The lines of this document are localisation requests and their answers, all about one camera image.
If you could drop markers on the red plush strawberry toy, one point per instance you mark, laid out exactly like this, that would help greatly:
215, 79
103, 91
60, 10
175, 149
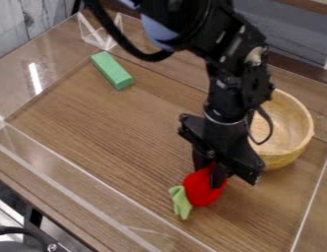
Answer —
195, 192

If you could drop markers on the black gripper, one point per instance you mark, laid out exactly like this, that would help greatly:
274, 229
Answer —
222, 143

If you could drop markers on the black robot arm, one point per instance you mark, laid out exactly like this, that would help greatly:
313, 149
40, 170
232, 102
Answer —
210, 29

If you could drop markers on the wooden bowl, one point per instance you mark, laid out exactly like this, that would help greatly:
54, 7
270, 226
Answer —
294, 131

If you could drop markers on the green foam block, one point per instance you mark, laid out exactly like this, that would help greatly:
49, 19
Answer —
112, 70

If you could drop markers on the black table frame bracket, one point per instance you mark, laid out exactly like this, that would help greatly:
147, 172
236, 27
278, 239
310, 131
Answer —
41, 238

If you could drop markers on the clear acrylic corner bracket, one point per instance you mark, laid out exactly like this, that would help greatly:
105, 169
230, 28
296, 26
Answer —
97, 37

